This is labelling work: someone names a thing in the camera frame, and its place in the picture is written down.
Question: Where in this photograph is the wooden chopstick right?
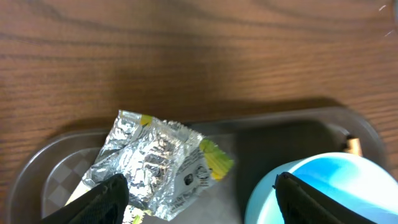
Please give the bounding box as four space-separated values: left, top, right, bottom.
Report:
344 138 363 157

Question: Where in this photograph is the light blue bowl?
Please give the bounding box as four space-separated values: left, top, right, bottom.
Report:
244 152 397 223

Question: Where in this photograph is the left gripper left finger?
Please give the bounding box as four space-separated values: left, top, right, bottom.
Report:
40 174 129 224

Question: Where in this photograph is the green foil snack wrapper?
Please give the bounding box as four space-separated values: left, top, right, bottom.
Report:
68 110 234 223

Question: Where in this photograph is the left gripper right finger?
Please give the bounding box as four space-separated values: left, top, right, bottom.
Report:
272 172 372 224

